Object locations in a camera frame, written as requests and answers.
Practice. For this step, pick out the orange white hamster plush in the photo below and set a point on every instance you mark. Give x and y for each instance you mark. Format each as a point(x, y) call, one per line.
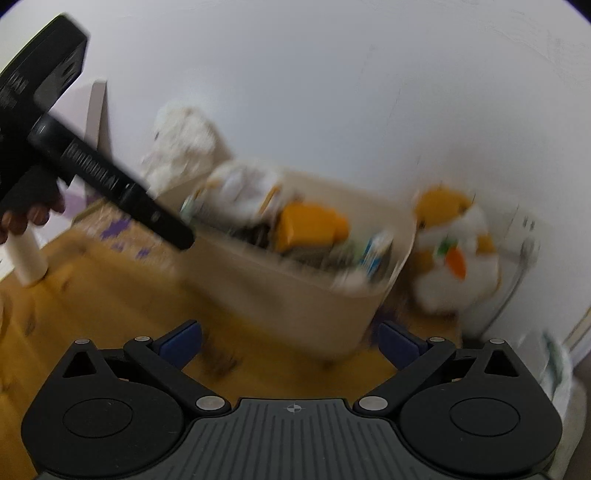
point(457, 249)

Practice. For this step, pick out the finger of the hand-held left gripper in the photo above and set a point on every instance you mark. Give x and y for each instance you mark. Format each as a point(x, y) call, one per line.
point(120, 189)

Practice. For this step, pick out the person's left hand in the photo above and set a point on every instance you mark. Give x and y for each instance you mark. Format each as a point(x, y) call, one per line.
point(27, 219)

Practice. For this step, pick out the white wall socket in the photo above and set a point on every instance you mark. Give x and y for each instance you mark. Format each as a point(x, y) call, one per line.
point(524, 230)

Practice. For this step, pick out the white cylinder tube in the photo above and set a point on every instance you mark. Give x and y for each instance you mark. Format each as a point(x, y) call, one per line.
point(27, 258)

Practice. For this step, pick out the blue white packet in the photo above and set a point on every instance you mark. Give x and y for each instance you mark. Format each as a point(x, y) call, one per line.
point(376, 254)

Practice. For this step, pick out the beige plastic storage bin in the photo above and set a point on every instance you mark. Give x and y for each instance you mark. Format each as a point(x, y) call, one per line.
point(277, 300)

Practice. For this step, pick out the beige upright board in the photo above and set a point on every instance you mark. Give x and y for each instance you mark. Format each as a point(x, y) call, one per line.
point(99, 120)

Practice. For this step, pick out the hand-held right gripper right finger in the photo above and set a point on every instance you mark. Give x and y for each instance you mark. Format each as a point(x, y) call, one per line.
point(397, 344)

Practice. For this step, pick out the white green plastic bag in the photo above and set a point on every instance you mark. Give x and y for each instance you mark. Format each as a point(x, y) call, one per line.
point(558, 369)

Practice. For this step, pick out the orange box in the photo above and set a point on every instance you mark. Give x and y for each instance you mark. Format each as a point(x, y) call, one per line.
point(309, 228)

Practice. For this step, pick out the white fluffy plush bunny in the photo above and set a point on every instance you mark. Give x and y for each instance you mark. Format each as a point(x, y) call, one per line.
point(184, 138)

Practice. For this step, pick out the yellow purple printed desktop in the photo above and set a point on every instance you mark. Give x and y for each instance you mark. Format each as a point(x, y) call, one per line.
point(92, 295)

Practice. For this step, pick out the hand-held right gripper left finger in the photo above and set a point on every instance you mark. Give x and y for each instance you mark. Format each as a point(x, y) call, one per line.
point(180, 344)

